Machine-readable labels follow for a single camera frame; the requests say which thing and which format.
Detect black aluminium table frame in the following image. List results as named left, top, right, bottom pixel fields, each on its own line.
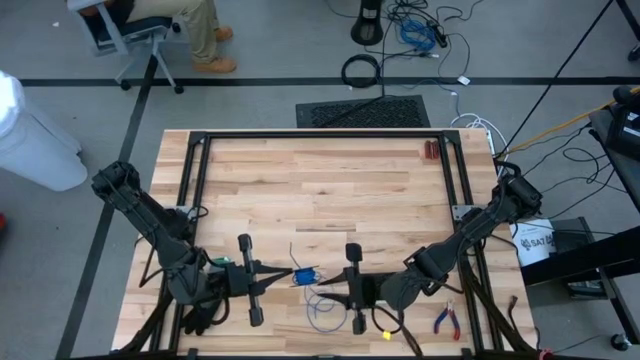
left=149, top=128, right=501, bottom=360

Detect grey office chair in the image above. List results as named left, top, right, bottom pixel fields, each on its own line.
left=66, top=0, right=186, bottom=96

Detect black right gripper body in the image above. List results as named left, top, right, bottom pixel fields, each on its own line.
left=344, top=243, right=386, bottom=335

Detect black equipment desk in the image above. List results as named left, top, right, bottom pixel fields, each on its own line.
left=588, top=84, right=640, bottom=214

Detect black cylindrical stand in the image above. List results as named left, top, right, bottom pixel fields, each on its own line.
left=349, top=0, right=385, bottom=47

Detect black coiled cable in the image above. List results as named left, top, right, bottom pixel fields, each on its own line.
left=340, top=53, right=383, bottom=90

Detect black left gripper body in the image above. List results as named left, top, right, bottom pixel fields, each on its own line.
left=219, top=233, right=265, bottom=328

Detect yellow cable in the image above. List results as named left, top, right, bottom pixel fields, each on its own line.
left=493, top=85, right=640, bottom=160

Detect black box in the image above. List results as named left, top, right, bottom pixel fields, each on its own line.
left=549, top=216, right=595, bottom=255

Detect blue coiled cable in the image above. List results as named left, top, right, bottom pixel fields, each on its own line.
left=397, top=17, right=438, bottom=53

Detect black cable loop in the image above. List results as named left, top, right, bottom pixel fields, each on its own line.
left=370, top=304, right=405, bottom=337

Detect blue cord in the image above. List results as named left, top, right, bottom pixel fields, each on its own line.
left=288, top=242, right=350, bottom=335

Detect black glove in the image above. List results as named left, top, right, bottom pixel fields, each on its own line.
left=182, top=298, right=224, bottom=337

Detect brown cable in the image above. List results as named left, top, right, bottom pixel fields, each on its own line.
left=506, top=294, right=522, bottom=332

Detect black floor mat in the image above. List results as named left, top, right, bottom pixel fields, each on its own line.
left=295, top=95, right=432, bottom=130

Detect white power strip cable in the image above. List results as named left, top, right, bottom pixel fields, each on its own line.
left=448, top=112, right=510, bottom=169

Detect black power strip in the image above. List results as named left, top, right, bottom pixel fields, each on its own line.
left=427, top=20, right=449, bottom=49

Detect red and blue pliers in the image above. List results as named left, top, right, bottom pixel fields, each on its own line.
left=433, top=299, right=462, bottom=342

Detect white waste bin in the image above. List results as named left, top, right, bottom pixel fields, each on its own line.
left=0, top=69, right=89, bottom=193

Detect person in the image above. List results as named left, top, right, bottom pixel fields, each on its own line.
left=79, top=0, right=239, bottom=75

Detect black stand beam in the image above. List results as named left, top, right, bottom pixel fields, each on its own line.
left=519, top=224, right=640, bottom=352

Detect thin black slanted pole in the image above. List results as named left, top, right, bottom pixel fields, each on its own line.
left=497, top=0, right=615, bottom=159

